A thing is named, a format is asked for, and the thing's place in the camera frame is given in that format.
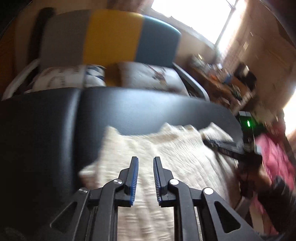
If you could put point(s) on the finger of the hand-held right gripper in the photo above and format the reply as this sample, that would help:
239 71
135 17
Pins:
222 144

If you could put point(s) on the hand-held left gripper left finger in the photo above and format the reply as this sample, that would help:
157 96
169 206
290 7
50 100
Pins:
134 180

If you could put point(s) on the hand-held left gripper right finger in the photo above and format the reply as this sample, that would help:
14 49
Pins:
158 180

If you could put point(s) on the cream knit sweater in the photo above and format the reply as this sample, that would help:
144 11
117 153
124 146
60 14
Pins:
175 157

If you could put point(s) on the person's right forearm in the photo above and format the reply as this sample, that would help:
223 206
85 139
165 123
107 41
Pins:
279 190

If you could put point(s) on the person's pink garment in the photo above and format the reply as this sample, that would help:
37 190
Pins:
275 157

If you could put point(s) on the wooden desk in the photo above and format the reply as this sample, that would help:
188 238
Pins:
219 85

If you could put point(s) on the black monitor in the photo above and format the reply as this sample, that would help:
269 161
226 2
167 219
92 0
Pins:
245 74

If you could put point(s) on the black padded folding table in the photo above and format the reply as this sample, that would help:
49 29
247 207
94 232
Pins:
57 127

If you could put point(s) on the deer print pillow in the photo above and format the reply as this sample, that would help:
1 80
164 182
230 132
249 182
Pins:
143 76

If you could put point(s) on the bear print pillow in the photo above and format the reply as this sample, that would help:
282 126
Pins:
64 76

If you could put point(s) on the window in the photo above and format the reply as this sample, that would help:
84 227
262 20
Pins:
192 16

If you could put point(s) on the grey yellow blue sofa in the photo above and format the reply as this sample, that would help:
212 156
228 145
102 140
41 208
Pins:
111 37

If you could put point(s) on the black rolled mat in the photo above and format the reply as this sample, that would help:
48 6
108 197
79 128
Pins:
39 32

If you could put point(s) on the wooden wardrobe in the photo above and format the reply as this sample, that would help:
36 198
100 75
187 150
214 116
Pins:
5 51

